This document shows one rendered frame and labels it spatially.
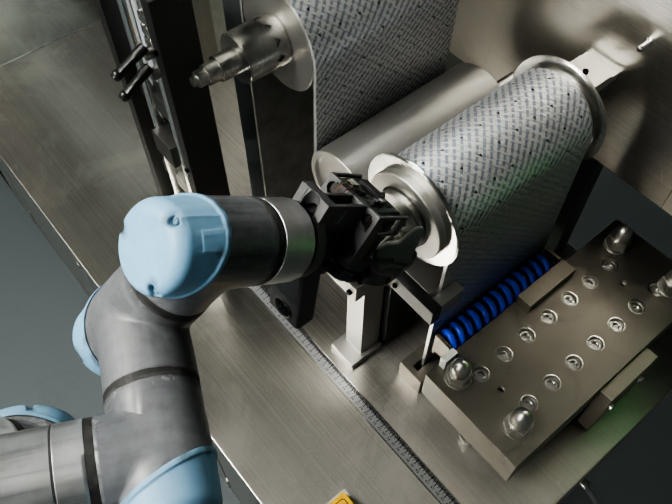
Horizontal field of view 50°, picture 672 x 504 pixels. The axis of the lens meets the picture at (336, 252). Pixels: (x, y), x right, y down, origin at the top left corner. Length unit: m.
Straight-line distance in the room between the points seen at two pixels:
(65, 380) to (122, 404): 1.66
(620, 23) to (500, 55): 0.22
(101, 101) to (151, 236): 1.00
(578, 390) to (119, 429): 0.63
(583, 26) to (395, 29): 0.24
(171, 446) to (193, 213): 0.17
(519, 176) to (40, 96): 1.02
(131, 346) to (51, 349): 1.71
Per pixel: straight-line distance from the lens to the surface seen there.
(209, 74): 0.85
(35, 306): 2.37
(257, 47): 0.85
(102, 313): 0.61
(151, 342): 0.57
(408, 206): 0.78
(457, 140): 0.82
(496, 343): 1.00
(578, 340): 1.03
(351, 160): 0.89
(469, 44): 1.14
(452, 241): 0.79
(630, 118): 1.00
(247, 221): 0.55
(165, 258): 0.51
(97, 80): 1.55
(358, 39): 0.87
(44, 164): 1.43
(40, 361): 2.27
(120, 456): 0.54
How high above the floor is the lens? 1.91
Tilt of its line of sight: 56 degrees down
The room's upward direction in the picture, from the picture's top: straight up
